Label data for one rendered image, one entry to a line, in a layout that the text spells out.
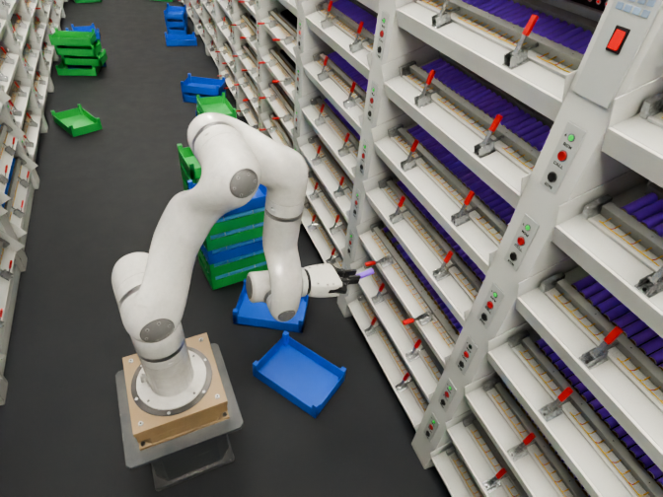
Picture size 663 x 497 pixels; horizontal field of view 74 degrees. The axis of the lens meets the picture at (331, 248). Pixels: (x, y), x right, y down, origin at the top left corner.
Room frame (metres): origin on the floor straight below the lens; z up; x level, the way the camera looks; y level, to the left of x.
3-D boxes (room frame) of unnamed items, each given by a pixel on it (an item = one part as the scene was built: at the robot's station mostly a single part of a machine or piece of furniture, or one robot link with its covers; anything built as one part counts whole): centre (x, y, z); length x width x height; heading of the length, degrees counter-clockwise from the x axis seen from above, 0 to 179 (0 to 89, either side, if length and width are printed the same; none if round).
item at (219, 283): (1.54, 0.46, 0.04); 0.30 x 0.20 x 0.08; 124
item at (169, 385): (0.67, 0.41, 0.47); 0.19 x 0.19 x 0.18
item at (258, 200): (1.54, 0.46, 0.44); 0.30 x 0.20 x 0.08; 124
